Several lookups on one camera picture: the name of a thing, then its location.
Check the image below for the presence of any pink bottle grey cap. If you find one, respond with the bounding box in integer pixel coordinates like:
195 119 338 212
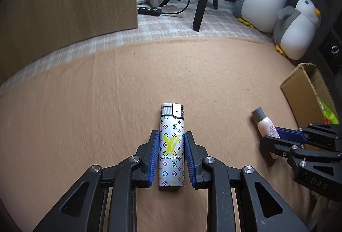
251 106 280 139

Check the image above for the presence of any black power strip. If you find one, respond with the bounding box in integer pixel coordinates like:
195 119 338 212
137 6 162 16

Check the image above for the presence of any brown blanket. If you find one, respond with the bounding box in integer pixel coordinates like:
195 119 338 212
1 37 311 231

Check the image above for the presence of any patterned white lighter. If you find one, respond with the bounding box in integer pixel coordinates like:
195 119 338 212
159 103 184 188

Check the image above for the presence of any small penguin plush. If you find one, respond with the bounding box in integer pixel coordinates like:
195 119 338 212
273 0 321 60

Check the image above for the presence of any plaid bed sheet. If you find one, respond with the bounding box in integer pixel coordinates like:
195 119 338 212
1 9 273 95

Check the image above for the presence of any light wooden board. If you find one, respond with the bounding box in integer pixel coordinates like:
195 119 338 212
1 0 137 81

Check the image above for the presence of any cardboard box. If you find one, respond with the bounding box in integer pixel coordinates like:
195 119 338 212
280 63 341 128

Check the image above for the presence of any green tube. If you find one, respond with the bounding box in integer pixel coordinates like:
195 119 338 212
317 96 339 125

